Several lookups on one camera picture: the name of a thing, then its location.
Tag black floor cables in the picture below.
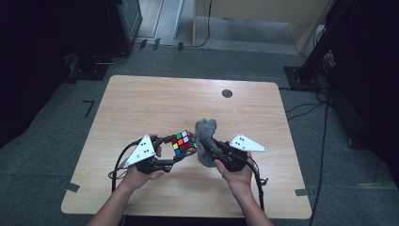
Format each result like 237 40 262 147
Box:
278 87 331 122

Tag dark cabinet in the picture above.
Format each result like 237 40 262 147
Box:
106 0 144 55

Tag light wooden desk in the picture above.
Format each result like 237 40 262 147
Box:
192 0 333 55

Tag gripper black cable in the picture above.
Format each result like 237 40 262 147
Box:
107 139 140 193
247 156 269 213

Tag long black floor cable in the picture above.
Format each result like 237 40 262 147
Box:
308 103 329 226

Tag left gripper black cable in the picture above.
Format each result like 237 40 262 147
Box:
107 139 140 193

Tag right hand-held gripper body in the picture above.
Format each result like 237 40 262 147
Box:
217 134 268 173

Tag black angled floor tape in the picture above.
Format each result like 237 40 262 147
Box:
82 99 96 119

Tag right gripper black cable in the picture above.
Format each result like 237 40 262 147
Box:
247 156 269 213

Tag grey fluffy cloth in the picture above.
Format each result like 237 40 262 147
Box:
194 118 218 168

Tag black hanging cable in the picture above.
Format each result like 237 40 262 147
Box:
187 0 213 49

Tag person's left hand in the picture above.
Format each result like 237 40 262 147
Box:
117 135 166 196

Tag dark curtain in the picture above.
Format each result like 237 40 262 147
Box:
0 0 111 149
327 0 399 180

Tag person's right hand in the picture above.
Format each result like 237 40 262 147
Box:
215 153 254 199

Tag black stand base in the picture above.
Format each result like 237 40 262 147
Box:
66 53 109 83

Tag multicoloured puzzle cube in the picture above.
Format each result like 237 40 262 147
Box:
170 130 198 157

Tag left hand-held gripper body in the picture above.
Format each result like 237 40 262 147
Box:
126 135 165 174

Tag black metal stand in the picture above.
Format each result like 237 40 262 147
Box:
283 0 357 92

